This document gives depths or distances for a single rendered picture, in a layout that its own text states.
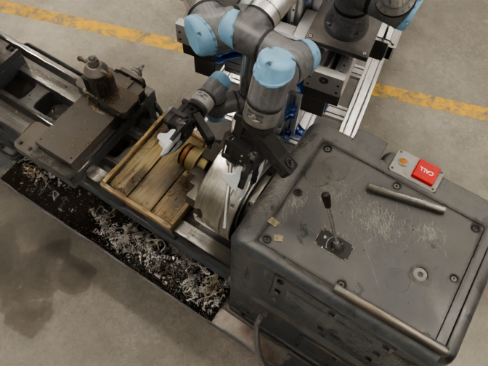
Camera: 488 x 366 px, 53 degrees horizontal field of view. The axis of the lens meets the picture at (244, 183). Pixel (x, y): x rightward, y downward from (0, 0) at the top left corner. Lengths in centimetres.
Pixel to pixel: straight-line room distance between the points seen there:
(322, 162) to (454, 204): 35
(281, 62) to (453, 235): 66
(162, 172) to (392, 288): 89
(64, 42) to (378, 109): 203
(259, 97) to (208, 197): 47
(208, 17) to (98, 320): 161
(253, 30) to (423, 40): 260
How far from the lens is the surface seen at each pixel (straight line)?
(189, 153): 148
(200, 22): 138
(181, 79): 312
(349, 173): 133
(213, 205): 134
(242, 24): 106
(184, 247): 179
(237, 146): 104
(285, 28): 188
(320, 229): 124
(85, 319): 253
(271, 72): 92
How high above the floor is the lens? 238
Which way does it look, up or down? 62 degrees down
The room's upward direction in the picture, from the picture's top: 3 degrees clockwise
